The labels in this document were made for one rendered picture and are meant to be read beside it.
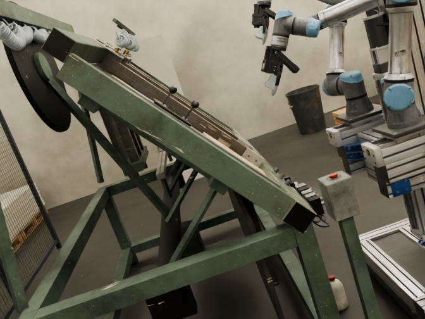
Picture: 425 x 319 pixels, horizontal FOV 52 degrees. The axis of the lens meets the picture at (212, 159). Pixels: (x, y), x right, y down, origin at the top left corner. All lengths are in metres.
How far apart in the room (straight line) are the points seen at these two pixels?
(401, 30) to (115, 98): 1.15
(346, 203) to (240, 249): 0.51
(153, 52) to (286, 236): 4.47
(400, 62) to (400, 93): 0.12
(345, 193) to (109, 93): 1.08
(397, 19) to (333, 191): 0.73
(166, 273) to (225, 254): 0.27
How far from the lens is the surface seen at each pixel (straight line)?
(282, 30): 1.97
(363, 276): 2.22
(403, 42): 1.94
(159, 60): 6.11
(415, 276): 2.59
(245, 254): 1.98
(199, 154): 1.82
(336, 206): 2.00
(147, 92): 2.54
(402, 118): 2.11
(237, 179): 1.86
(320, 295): 2.16
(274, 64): 1.97
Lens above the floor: 1.62
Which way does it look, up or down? 13 degrees down
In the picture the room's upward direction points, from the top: 19 degrees counter-clockwise
